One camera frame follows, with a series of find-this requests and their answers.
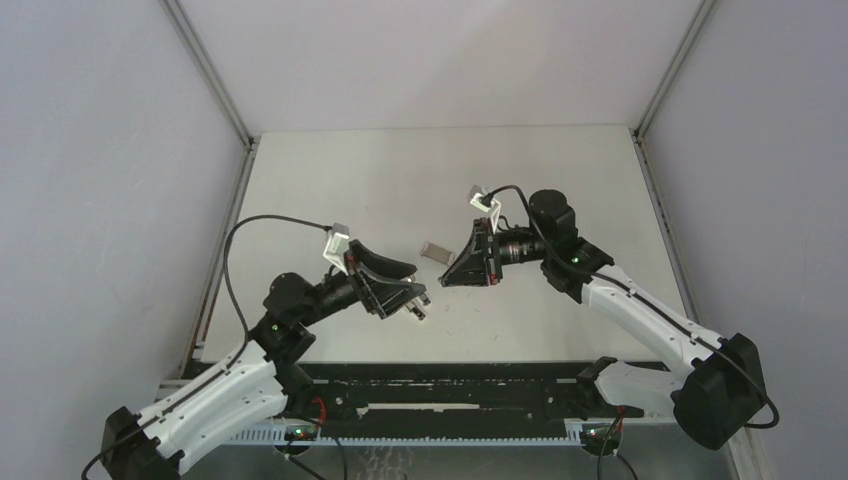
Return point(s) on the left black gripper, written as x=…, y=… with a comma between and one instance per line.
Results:
x=380, y=296

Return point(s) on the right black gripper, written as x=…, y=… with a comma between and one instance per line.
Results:
x=475, y=265

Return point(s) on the pink stapler top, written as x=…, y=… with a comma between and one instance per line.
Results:
x=417, y=312

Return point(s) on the white stapler base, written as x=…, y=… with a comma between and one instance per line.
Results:
x=423, y=300

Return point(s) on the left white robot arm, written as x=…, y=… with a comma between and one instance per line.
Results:
x=260, y=378

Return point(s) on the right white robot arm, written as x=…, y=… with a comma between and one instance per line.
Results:
x=711, y=385

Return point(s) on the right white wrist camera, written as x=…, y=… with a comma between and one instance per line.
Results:
x=482, y=199

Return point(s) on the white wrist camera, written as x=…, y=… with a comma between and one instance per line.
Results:
x=337, y=244
x=482, y=199

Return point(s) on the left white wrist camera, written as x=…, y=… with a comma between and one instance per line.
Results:
x=337, y=244

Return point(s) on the black front mounting rail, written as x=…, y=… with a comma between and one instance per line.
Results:
x=453, y=401

